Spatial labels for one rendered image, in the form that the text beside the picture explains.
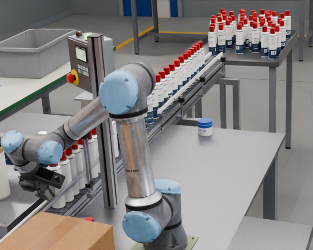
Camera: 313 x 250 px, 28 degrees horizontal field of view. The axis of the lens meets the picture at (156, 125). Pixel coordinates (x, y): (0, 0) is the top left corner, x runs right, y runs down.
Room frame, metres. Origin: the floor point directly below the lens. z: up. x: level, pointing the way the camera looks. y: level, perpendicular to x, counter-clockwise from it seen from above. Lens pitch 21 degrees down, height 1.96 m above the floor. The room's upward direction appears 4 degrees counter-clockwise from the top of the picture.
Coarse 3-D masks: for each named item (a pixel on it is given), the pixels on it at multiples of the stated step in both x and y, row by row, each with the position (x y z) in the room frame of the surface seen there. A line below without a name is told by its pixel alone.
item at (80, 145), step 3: (78, 141) 2.24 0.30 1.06; (81, 141) 2.24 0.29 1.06; (78, 144) 2.24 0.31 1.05; (81, 144) 2.24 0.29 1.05; (78, 147) 2.23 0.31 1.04; (81, 147) 2.23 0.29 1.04; (81, 150) 2.23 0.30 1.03; (81, 153) 2.23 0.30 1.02; (81, 156) 2.23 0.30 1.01; (84, 162) 2.23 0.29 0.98; (87, 162) 2.24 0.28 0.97; (84, 165) 2.23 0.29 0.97; (84, 168) 2.23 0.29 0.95; (84, 177) 2.23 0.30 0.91; (84, 180) 2.23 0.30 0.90
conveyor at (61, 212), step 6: (150, 126) 2.83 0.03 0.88; (120, 150) 2.56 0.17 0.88; (120, 156) 2.49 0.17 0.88; (96, 180) 2.27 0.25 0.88; (84, 192) 2.17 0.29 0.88; (78, 198) 2.12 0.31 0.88; (66, 204) 2.08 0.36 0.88; (72, 204) 2.07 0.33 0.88; (48, 210) 2.04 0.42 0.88; (54, 210) 2.04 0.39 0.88; (60, 210) 2.03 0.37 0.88; (66, 210) 2.03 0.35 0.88
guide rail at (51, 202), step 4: (96, 160) 2.28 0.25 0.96; (92, 164) 2.24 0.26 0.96; (96, 164) 2.27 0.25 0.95; (84, 172) 2.18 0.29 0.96; (80, 176) 2.15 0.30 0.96; (76, 180) 2.11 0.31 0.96; (68, 184) 2.08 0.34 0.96; (72, 184) 2.08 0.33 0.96; (64, 188) 2.04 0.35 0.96; (68, 188) 2.06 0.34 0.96; (60, 192) 2.01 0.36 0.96; (64, 192) 2.03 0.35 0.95; (56, 196) 1.98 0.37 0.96; (60, 196) 2.00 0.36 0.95; (52, 200) 1.96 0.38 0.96; (56, 200) 1.97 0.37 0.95; (48, 204) 1.93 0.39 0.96; (52, 204) 1.95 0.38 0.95; (44, 208) 1.90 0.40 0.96; (48, 208) 1.92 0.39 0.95; (32, 216) 1.85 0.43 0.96
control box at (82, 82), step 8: (88, 32) 2.30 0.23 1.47; (72, 40) 2.22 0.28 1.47; (80, 40) 2.18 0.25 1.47; (104, 40) 2.16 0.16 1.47; (72, 48) 2.23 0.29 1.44; (112, 48) 2.17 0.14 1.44; (72, 56) 2.24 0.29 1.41; (112, 56) 2.17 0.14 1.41; (72, 64) 2.24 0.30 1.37; (88, 64) 2.13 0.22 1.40; (112, 64) 2.17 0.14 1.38; (72, 72) 2.25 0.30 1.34; (80, 80) 2.19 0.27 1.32; (88, 80) 2.14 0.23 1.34; (88, 88) 2.15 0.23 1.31
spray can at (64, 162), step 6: (66, 156) 2.11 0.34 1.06; (60, 162) 2.09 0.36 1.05; (66, 162) 2.10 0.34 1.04; (66, 168) 2.09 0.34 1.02; (66, 174) 2.09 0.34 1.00; (66, 180) 2.09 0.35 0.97; (66, 192) 2.09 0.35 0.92; (72, 192) 2.10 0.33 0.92; (66, 198) 2.09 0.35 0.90; (72, 198) 2.10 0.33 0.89
